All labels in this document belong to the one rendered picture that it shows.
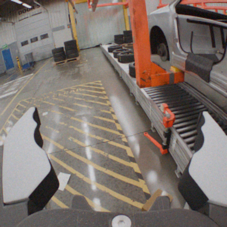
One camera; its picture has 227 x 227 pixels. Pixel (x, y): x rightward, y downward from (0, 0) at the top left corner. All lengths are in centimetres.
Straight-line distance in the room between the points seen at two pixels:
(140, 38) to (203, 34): 103
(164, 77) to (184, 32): 70
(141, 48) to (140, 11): 46
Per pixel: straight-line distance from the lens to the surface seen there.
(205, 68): 153
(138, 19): 174
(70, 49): 758
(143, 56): 178
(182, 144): 130
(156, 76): 191
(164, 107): 154
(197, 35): 224
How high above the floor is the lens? 129
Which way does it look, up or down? 32 degrees down
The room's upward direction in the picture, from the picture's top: 8 degrees counter-clockwise
